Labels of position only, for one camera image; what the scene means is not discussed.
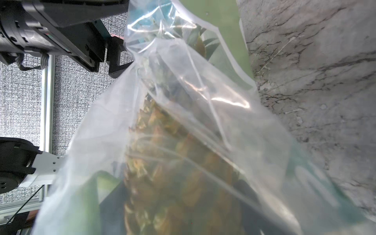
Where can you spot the aluminium front rail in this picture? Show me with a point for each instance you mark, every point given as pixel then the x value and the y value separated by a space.
pixel 11 208

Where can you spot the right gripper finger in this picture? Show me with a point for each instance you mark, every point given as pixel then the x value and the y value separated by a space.
pixel 111 209

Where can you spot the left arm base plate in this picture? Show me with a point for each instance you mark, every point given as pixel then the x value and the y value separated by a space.
pixel 21 224

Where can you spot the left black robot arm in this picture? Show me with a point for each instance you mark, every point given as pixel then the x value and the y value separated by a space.
pixel 75 90

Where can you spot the yellow pineapple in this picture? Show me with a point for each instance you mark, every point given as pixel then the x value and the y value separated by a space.
pixel 167 170

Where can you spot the clear zip-top bag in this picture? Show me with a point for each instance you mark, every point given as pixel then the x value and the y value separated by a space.
pixel 281 191

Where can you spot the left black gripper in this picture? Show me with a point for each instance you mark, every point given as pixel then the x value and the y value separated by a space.
pixel 88 43

